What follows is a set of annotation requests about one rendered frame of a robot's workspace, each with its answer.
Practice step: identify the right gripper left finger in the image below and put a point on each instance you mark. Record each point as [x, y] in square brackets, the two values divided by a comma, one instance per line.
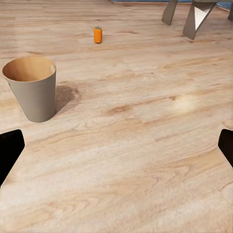
[11, 146]

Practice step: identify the coffee table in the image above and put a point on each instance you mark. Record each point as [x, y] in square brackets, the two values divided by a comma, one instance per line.
[199, 11]

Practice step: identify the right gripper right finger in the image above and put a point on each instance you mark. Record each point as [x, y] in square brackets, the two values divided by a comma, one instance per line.
[225, 144]

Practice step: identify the trash can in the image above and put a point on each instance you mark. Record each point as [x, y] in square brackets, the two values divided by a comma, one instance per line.
[33, 84]

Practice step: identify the can of soda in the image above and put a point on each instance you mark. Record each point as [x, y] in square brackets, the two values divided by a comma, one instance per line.
[98, 35]

